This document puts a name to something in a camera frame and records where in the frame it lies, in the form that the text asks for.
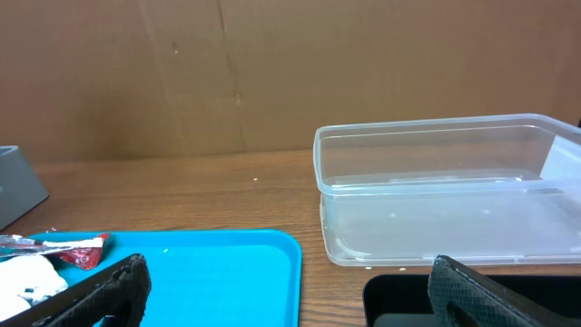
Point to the black plastic tray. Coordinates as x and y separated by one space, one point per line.
402 300

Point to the red silver snack wrapper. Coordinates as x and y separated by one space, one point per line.
84 254

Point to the grey plastic dish rack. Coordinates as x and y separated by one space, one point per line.
21 188

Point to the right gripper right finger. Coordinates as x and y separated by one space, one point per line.
460 296

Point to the teal serving tray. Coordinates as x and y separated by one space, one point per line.
215 278

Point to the white napkin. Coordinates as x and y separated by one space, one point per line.
27 281

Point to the clear plastic storage bin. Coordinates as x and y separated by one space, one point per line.
484 190

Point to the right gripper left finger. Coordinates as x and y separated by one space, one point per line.
113 297

